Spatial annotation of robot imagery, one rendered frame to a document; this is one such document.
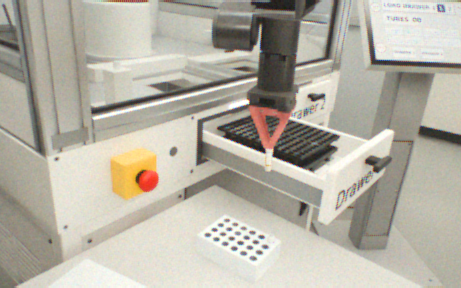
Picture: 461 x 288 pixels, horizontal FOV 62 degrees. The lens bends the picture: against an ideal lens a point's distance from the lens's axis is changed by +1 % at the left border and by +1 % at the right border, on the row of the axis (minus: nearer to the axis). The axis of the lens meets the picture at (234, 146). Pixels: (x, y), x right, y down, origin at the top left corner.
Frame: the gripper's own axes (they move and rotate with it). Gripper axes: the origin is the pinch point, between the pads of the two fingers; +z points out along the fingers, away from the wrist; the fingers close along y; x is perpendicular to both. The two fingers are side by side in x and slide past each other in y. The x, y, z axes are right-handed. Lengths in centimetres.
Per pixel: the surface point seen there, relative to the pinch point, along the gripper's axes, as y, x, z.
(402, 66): -94, 30, -3
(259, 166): -11.0, -3.4, 9.3
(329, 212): -3.5, 11.3, 12.5
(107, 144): 5.1, -27.3, 3.1
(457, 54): -106, 49, -8
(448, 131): -302, 104, 74
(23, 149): 11.3, -39.0, 3.8
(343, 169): -5.4, 12.5, 4.7
